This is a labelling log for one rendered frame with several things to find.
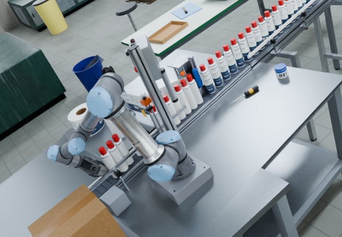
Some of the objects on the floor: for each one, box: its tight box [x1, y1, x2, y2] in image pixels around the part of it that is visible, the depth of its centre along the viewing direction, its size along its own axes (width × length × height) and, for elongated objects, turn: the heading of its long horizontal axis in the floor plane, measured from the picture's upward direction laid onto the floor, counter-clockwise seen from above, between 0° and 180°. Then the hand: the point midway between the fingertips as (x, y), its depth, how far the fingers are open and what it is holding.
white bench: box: [121, 0, 308, 61], centre depth 431 cm, size 190×75×80 cm, turn 154°
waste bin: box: [72, 54, 104, 93], centre depth 507 cm, size 42×38×48 cm
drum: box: [33, 0, 68, 35], centre depth 811 cm, size 45×44×70 cm
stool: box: [115, 2, 138, 55], centre depth 579 cm, size 56×59×63 cm
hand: (108, 173), depth 215 cm, fingers closed, pressing on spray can
